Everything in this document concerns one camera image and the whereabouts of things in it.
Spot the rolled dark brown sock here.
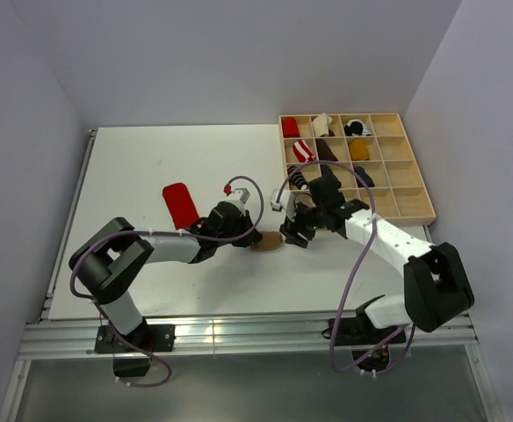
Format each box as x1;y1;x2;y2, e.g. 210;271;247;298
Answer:
315;138;338;162

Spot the aluminium frame rail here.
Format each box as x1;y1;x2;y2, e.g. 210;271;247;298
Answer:
17;280;479;361

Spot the rolled black white ribbed sock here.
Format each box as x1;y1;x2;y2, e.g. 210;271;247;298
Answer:
287;166;308;191

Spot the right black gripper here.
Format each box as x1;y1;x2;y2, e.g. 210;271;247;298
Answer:
280;199;327;249

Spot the rolled mustard yellow sock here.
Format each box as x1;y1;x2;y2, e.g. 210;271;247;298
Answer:
348;138;370;161

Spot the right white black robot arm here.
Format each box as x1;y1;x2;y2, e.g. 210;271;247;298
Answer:
271;168;475;343

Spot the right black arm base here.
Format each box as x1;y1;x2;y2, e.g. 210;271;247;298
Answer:
335;316;407;373

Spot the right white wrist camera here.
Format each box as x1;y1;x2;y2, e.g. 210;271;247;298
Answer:
271;189;296;222

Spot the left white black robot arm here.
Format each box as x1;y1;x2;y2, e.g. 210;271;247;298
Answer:
69;200;263;351

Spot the red patterned sock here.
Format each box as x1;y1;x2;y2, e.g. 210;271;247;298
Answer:
162;183;199;229

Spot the rolled cream sock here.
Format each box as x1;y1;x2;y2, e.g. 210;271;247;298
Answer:
312;113;332;137

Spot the wooden compartment tray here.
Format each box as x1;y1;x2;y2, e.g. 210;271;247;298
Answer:
278;113;436;225

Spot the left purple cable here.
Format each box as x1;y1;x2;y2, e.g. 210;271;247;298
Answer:
69;175;264;389

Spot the rolled red white striped sock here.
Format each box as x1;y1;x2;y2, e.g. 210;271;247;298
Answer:
293;139;315;163

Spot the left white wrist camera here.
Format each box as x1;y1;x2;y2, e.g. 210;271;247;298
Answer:
224;185;250;215

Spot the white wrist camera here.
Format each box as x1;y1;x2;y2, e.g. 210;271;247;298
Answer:
224;185;250;215
271;189;296;222

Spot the rolled dark teal sock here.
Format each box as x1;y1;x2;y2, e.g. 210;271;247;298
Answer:
353;166;375;188

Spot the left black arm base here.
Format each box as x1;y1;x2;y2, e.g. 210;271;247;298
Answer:
94;320;176;378

